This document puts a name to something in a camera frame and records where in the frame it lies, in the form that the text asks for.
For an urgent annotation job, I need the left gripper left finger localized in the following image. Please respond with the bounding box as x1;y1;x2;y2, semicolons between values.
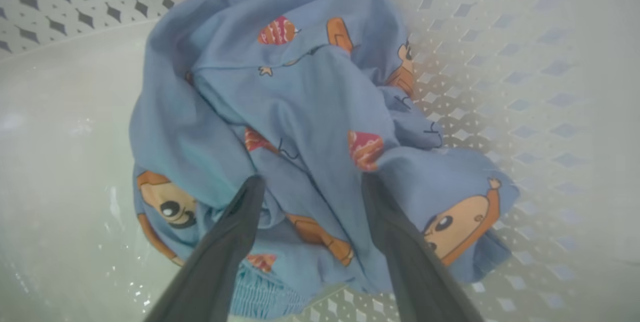
144;175;267;322

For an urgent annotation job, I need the cream woven plastic laundry basket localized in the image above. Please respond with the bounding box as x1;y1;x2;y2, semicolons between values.
0;0;640;322

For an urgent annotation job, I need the blue cartoon print garment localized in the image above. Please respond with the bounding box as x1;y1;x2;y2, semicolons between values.
129;0;521;320

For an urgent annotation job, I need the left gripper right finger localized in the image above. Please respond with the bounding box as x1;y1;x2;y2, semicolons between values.
361;172;485;322

